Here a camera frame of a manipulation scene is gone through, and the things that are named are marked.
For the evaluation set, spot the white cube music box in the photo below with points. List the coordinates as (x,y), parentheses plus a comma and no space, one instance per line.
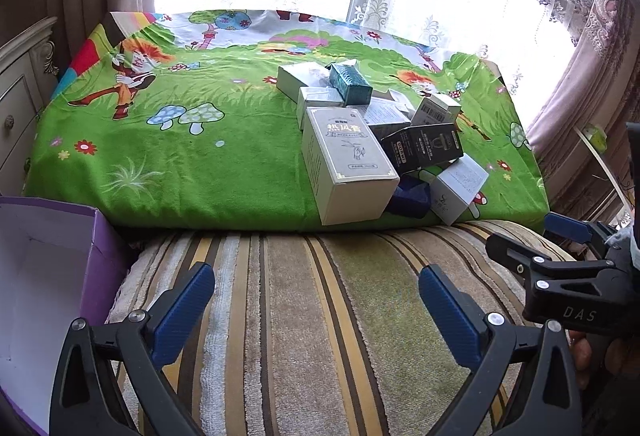
(457,189)

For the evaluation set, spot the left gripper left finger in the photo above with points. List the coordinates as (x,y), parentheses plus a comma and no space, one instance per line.
(86,399)

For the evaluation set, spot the dark blue box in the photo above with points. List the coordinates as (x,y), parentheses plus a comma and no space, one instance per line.
(411,198)

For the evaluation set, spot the green cartoon print cloth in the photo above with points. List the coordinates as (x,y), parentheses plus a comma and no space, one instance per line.
(176,120)

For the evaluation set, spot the white text printed box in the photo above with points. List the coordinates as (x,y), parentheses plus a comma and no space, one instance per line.
(382,117)

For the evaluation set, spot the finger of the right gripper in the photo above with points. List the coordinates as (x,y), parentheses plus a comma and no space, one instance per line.
(544,275)
(593,234)

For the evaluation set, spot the large grey ointment box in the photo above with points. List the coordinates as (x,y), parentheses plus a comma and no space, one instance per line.
(351,177)

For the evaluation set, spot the white box far left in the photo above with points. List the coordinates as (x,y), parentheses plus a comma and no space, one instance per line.
(293,77)

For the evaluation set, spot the purple cardboard storage box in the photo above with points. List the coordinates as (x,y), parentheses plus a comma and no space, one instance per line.
(59,261)

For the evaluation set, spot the small white flat box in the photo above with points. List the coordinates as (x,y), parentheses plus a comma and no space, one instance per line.
(402,103)

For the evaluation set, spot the white barcode box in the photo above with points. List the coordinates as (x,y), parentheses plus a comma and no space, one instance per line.
(436,108)

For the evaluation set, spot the teal patterned box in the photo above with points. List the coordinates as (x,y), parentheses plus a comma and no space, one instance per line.
(350,84)

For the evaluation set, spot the black product box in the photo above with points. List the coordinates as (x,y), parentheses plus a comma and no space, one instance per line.
(422,146)

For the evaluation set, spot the pink embroidered curtain right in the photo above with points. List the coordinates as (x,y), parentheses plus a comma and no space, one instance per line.
(600,87)

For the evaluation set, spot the cream carved cabinet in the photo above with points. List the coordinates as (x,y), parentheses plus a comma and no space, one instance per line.
(28,77)

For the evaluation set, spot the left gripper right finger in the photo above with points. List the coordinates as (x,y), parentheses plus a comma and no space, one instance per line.
(545,398)

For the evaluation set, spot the small silver white box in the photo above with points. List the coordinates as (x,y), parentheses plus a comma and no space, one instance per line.
(325,96)

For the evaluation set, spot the person's right hand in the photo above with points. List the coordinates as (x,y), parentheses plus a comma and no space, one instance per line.
(620,358)

